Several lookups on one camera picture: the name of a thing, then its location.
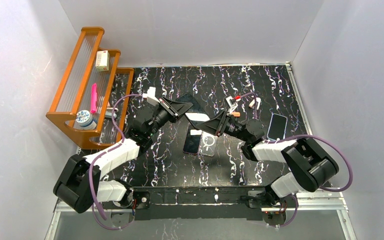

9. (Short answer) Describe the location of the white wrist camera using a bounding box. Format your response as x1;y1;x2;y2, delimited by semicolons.
142;86;160;106
225;96;238;114

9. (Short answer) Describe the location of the clear magsafe phone case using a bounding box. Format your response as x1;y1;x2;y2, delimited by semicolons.
198;131;218;157

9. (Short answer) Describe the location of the phone in light blue case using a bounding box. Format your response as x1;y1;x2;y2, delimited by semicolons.
266;113;288;141

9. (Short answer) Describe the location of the grey and orange marker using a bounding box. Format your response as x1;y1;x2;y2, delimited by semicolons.
230;111;241;118

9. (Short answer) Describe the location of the white and red box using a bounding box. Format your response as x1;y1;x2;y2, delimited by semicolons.
95;50;110;72

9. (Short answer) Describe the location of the black phone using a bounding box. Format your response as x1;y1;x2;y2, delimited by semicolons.
175;92;210;128

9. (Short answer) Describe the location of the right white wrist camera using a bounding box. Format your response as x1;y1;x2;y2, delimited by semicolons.
225;96;238;114

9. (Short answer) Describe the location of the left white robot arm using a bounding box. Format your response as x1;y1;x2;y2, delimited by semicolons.
53;97;193;214

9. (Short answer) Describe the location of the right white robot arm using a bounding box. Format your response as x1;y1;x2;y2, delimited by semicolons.
195;110;339;205

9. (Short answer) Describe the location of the purple phone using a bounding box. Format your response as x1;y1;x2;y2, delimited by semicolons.
183;128;202;155

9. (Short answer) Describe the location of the teal and white stapler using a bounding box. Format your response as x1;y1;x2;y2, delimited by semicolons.
104;107;119;119

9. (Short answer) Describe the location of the blue and white tape roll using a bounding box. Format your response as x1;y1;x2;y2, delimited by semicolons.
75;110;97;130

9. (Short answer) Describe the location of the pink highlighter marker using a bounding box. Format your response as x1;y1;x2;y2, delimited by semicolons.
89;83;98;114

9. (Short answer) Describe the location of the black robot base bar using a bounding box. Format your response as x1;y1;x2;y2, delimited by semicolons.
103;186;296;224

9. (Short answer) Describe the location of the orange wooden shelf rack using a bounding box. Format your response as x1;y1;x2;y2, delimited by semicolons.
46;26;135;150

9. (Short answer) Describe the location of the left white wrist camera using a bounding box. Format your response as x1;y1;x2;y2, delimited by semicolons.
142;86;160;106

